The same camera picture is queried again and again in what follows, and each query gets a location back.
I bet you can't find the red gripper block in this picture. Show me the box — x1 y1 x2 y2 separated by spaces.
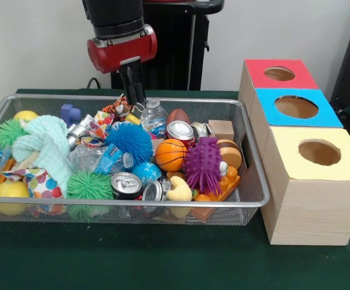
86 24 159 105

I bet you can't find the polka dot cloth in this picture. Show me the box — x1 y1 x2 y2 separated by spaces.
93 110 115 129
1 167 64 200
77 126 111 149

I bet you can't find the shallow silver mesh bin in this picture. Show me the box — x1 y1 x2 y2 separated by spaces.
0 93 271 227

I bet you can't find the wooden box with three holes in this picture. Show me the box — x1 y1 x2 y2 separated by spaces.
238 59 350 246

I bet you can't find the tiger plush toy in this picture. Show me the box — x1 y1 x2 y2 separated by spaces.
101 94 137 118

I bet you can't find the blue spiky rubber ball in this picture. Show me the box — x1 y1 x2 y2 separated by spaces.
104 121 154 169

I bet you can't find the red soda can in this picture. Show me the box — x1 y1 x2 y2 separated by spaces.
164 120 196 149

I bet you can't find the orange toy basketball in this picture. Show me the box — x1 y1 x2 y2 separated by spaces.
155 138 188 172

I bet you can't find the purple spiky rubber toy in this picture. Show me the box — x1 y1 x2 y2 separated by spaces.
182 136 224 196

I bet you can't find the mint green cloth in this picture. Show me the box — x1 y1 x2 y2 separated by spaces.
11 115 74 190

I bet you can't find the green spiky rubber ball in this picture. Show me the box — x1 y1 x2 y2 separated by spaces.
66 170 115 202

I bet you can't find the toy hamburger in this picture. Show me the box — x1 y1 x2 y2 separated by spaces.
216 138 242 170

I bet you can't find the black cable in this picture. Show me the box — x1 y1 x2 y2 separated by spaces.
86 77 103 90

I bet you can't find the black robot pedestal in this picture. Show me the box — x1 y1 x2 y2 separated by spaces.
111 0 225 91

